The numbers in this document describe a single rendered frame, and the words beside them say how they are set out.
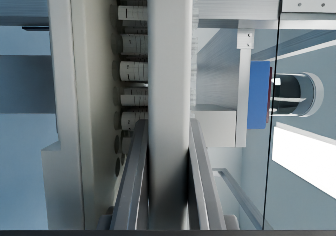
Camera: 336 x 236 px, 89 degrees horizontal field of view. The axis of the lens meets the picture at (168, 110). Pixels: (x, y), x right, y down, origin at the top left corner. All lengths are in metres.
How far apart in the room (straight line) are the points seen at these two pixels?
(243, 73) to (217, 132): 0.17
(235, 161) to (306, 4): 4.23
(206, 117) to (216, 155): 3.91
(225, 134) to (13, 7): 0.58
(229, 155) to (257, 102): 3.96
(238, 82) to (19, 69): 0.71
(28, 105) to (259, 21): 0.75
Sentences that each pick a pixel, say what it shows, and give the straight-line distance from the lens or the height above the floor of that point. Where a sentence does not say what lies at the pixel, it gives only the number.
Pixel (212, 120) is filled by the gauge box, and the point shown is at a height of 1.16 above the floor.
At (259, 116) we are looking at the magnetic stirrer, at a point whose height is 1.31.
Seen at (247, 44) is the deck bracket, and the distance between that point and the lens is 0.52.
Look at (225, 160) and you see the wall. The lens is 4.50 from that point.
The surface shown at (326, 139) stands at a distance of 0.57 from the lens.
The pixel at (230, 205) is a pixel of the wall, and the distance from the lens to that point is 5.08.
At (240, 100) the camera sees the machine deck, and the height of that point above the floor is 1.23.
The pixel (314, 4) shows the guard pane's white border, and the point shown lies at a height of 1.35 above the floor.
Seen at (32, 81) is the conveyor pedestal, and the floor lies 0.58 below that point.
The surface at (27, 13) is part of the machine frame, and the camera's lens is 0.53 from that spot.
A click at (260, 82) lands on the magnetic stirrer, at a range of 0.57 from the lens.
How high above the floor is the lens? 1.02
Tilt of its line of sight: 1 degrees up
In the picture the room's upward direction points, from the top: 90 degrees clockwise
